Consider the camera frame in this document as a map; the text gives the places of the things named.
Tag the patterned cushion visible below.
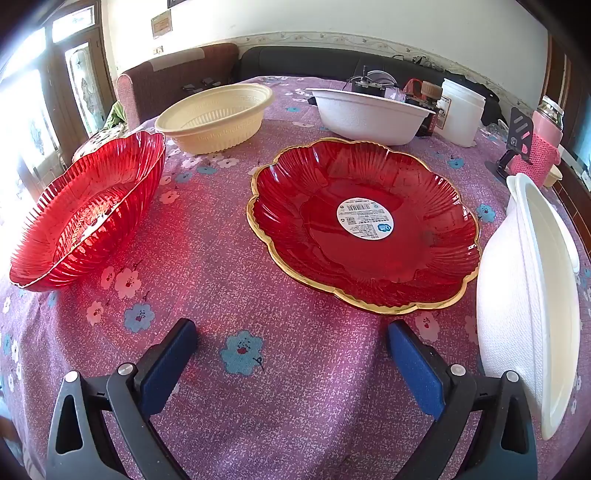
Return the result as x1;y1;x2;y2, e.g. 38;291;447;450
73;124;127;160

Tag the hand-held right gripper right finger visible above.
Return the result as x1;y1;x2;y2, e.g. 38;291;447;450
387;320;539;480

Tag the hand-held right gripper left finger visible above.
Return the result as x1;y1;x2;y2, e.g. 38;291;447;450
46;318;199;480

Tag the brown armchair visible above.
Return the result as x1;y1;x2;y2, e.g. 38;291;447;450
115;43;240;132

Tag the white paper bowl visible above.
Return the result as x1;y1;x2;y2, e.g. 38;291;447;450
476;173;581;440
305;88;437;146

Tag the wooden glass door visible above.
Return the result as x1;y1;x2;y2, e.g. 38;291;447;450
0;0;116;217

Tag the purple floral tablecloth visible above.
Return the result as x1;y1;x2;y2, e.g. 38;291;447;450
0;76;591;480

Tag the cream plastic bowl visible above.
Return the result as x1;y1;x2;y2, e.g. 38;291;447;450
154;83;274;155

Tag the black device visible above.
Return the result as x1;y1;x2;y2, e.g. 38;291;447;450
348;66;398;97

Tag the black phone stand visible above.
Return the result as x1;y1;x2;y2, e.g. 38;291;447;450
496;107;536;178

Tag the red ribbed plastic bowl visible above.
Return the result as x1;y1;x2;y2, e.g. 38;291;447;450
9;130;167;292

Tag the glass bottle with pink sleeve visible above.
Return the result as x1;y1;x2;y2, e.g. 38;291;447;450
508;96;565;181

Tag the white plastic jar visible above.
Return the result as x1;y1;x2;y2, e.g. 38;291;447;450
434;78;486;147

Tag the dark sofa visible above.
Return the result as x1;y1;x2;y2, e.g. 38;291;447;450
239;45;504;125

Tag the small framed wall picture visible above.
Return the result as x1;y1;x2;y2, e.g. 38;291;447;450
151;11;172;40

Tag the dark bottle with cork lid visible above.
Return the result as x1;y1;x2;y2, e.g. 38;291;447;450
416;79;445;138

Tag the red gold-rimmed plate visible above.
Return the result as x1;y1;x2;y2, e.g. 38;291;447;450
246;137;483;316

